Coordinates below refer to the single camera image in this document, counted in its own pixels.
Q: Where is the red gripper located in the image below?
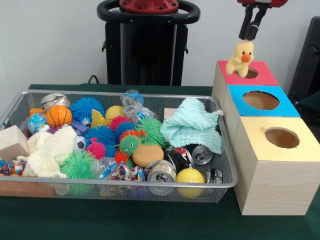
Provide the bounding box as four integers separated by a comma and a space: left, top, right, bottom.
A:
237, 0, 289, 42

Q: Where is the yellow rubber duck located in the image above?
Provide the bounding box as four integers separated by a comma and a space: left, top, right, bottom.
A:
225, 40, 255, 79

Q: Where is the wooden box with three holes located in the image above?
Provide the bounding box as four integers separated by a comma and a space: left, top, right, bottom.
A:
211, 60, 320, 217

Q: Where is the clear mesh bin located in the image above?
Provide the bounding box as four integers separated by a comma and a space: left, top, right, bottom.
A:
0, 89, 239, 204

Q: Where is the mint green cloth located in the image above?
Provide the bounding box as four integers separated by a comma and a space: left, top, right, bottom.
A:
160, 97, 226, 155

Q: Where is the silver soda can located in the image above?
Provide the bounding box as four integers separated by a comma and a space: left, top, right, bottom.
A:
191, 144, 215, 166
145, 160, 178, 196

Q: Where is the yellow ball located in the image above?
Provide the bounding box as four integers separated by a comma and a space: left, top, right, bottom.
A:
176, 168, 206, 199

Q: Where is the orange foam disc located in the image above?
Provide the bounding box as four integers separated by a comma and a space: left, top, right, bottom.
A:
131, 144, 165, 168

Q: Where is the blue spiky ball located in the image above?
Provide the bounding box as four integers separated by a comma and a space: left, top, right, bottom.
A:
70, 96, 106, 124

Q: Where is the orange toy basketball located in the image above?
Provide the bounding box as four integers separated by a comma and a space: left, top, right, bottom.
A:
46, 104, 73, 128

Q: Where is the dark green table cloth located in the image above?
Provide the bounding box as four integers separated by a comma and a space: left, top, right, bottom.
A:
0, 84, 320, 240

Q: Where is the green spiky ball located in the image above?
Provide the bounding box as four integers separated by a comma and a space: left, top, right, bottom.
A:
60, 151, 97, 181

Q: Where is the cream knitted cloth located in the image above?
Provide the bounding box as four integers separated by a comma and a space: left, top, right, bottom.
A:
16, 124, 78, 179

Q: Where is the plain wooden block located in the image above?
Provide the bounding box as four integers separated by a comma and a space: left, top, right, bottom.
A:
0, 125, 30, 162

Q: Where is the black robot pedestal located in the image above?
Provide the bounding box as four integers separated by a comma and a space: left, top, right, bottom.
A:
97, 0, 201, 86

